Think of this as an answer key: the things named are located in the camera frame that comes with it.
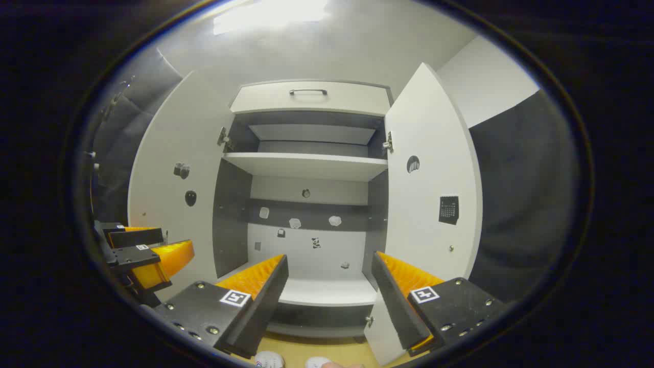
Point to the white and grey shoe cabinet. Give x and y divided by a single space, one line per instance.
232 214

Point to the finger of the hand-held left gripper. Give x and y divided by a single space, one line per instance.
138 237
163 263

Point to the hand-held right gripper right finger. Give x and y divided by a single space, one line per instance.
393 306

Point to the black backdrop cloth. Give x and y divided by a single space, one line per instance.
526 204
122 148

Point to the white striped canvas shoe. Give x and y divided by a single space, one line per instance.
269 360
318 363

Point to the metal door hinge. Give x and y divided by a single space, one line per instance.
223 138
369 321
388 143

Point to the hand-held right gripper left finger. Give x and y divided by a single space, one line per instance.
268 301

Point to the white cabinet shelf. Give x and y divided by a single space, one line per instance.
306 166

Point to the white cabinet door camera sticker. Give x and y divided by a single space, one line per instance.
168 133

